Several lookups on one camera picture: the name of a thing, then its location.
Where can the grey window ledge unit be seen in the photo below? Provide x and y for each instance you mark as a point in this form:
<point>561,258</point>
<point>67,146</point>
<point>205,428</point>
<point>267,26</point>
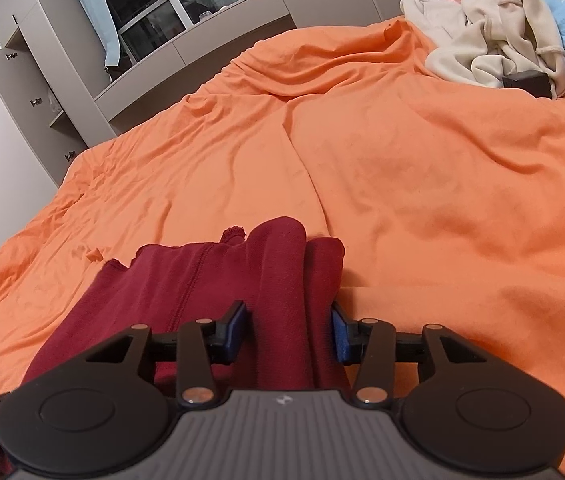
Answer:
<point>242,20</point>

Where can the cream garment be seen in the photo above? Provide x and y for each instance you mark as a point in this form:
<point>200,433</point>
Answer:
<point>497,35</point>

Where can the orange bed sheet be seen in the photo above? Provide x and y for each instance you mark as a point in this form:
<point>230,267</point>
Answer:
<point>387,185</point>

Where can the window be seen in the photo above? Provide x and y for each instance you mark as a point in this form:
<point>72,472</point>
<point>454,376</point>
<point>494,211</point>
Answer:
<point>172,5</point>

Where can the small black box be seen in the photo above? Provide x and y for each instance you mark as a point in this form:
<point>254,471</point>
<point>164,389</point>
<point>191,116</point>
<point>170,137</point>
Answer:
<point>526,82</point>

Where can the grey cabinet with knobs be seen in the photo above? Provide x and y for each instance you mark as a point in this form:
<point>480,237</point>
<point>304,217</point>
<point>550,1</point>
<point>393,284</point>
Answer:
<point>37,85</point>

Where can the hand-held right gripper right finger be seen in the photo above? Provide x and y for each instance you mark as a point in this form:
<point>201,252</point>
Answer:
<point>341,336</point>

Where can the dark red garment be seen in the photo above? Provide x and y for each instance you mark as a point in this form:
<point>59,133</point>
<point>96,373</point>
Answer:
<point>172,290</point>

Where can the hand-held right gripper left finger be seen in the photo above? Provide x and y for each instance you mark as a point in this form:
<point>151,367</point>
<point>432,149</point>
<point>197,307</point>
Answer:
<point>236,331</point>

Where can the light blue curtain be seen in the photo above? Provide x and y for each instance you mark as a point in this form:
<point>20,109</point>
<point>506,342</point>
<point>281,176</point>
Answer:
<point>97,15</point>

